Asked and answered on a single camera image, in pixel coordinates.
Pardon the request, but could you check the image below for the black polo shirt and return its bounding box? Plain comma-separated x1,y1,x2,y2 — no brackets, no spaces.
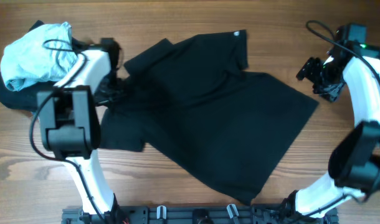
100,30,318,205

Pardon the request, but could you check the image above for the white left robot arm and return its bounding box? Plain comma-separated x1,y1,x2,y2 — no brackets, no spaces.
34,38,121,223

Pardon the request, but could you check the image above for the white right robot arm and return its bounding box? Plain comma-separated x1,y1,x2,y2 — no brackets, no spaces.
293,42,380,218

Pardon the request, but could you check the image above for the light blue crumpled garment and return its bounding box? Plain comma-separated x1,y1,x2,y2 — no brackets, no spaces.
0,22,77,91

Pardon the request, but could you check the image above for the black folded garment pile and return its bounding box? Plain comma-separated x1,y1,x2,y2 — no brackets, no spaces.
0,21,81,111

